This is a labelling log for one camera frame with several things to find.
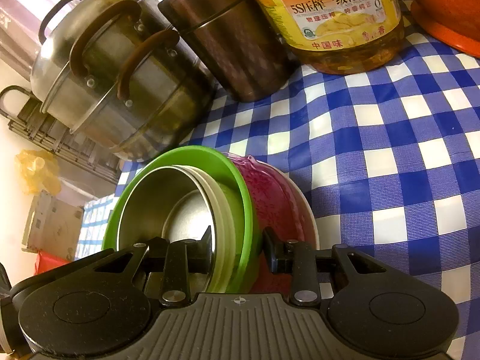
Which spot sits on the white bowl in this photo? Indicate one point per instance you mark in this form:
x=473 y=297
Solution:
x=230 y=240
x=219 y=228

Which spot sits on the green bowl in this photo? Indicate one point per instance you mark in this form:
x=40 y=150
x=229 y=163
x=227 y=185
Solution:
x=240 y=187

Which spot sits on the pink glass bowl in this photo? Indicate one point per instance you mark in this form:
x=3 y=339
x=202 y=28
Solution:
x=270 y=191

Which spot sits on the silver appliance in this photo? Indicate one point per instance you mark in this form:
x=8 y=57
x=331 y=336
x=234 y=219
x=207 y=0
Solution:
x=26 y=18

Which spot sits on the blue white checkered tablecloth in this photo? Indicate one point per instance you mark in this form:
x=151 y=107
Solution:
x=375 y=157

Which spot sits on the brown cylindrical canister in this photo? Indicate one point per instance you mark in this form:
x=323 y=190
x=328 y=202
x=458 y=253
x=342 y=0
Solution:
x=232 y=45

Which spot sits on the light blue printed cloth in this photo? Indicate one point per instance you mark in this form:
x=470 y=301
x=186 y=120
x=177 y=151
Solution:
x=93 y=225

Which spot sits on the yellow plastic bag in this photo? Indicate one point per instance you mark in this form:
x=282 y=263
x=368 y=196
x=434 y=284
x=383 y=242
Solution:
x=37 y=172

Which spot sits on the stainless steel steamer pot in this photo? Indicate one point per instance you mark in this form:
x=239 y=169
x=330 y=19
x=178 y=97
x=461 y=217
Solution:
x=120 y=75

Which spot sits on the cardboard box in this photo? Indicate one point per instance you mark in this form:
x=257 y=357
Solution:
x=52 y=225

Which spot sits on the stainless steel bowl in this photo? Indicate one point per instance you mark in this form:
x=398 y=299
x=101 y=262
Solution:
x=161 y=210

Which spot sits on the red packet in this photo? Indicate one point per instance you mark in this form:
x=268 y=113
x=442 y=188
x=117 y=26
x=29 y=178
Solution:
x=50 y=264

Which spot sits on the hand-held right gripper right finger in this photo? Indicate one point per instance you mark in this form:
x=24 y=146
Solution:
x=272 y=253

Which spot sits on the dark folding rack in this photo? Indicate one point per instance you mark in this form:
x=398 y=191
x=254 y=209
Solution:
x=56 y=138

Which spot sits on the large cooking oil bottle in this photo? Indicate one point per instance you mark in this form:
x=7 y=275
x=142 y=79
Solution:
x=337 y=18

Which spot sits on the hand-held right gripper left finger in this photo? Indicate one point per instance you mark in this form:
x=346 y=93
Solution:
x=200 y=251

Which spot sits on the red electric pressure cooker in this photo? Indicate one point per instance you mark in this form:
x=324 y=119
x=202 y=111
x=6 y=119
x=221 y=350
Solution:
x=446 y=11

